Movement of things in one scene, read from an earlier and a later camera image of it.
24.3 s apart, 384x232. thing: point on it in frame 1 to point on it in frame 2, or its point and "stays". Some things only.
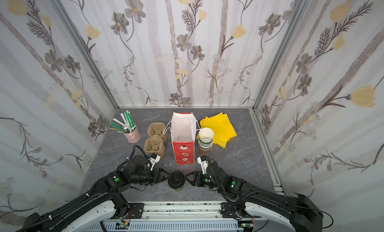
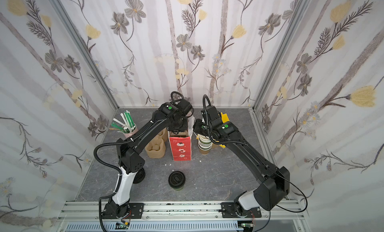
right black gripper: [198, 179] to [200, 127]
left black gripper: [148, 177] to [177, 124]
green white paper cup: [179, 189] stays
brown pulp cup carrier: [155, 144] stays
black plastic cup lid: [176, 179] stays
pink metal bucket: [134, 137] stays
